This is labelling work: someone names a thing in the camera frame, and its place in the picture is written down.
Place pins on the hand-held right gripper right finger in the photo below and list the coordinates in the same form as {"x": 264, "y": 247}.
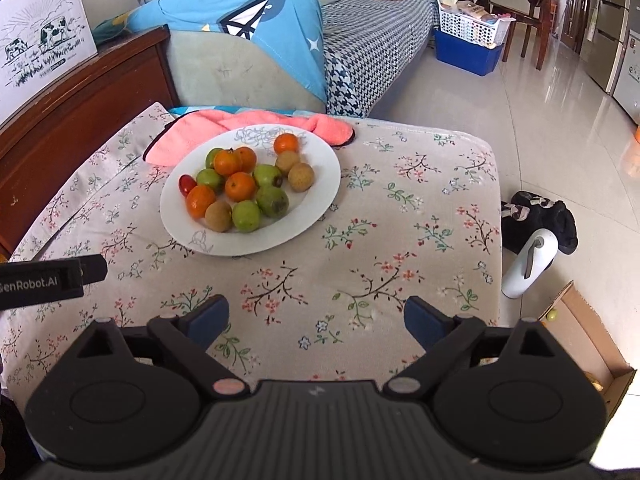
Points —
{"x": 422, "y": 317}

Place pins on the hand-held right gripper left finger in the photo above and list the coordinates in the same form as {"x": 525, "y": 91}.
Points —
{"x": 210, "y": 317}

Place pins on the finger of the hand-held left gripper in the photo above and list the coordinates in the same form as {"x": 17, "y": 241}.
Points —
{"x": 95, "y": 269}

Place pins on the brown kiwi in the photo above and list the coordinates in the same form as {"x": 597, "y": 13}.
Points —
{"x": 301, "y": 177}
{"x": 218, "y": 216}
{"x": 287, "y": 162}

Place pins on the orange tangerine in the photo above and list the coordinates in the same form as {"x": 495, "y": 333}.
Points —
{"x": 248, "y": 158}
{"x": 286, "y": 143}
{"x": 201, "y": 201}
{"x": 228, "y": 162}
{"x": 240, "y": 186}

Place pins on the red cherry tomato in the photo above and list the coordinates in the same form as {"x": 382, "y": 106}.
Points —
{"x": 187, "y": 185}

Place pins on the dark green jujube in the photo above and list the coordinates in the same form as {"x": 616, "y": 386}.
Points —
{"x": 272, "y": 201}

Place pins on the white floral print plate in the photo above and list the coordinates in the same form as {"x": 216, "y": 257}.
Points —
{"x": 300, "y": 220}

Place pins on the small green jujube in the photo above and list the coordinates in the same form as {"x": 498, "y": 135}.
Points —
{"x": 212, "y": 157}

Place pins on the floral tablecloth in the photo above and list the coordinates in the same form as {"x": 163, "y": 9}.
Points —
{"x": 375, "y": 240}

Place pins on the dark wooden cabinet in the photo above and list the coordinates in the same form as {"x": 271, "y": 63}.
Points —
{"x": 75, "y": 135}

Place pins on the black white cloth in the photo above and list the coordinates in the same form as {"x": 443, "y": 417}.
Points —
{"x": 550, "y": 220}

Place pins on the pink cloth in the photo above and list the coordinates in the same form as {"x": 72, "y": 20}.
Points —
{"x": 200, "y": 130}

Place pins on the open cardboard box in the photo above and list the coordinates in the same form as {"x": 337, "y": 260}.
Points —
{"x": 595, "y": 355}

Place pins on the white printed milk carton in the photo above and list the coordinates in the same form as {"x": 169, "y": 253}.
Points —
{"x": 45, "y": 60}

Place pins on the grey green sofa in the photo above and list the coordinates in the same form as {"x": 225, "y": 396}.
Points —
{"x": 215, "y": 65}

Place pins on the teal yellow cloth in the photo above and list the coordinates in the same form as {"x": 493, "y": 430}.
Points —
{"x": 110, "y": 30}

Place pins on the blue storage bin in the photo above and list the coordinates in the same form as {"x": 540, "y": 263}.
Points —
{"x": 465, "y": 57}

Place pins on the houndstooth sofa cover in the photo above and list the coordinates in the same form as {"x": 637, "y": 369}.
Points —
{"x": 380, "y": 40}

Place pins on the white plastic basket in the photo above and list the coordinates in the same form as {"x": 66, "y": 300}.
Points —
{"x": 470, "y": 30}

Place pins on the white appliance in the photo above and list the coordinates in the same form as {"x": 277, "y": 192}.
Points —
{"x": 630, "y": 75}

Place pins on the wooden door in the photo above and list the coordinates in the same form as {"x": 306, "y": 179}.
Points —
{"x": 575, "y": 10}

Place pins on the silver refrigerator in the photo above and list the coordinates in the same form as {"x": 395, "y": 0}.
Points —
{"x": 610, "y": 10}

